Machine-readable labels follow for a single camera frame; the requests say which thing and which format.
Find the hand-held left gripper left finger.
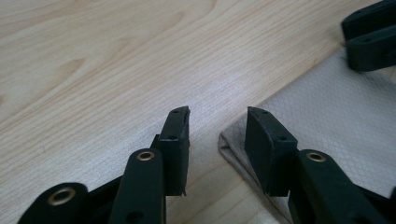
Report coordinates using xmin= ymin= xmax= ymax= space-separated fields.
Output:
xmin=108 ymin=105 xmax=191 ymax=224

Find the beige cloth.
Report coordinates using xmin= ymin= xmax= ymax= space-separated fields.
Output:
xmin=218 ymin=46 xmax=396 ymax=224

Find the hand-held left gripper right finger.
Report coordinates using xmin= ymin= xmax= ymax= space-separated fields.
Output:
xmin=244 ymin=105 xmax=385 ymax=224

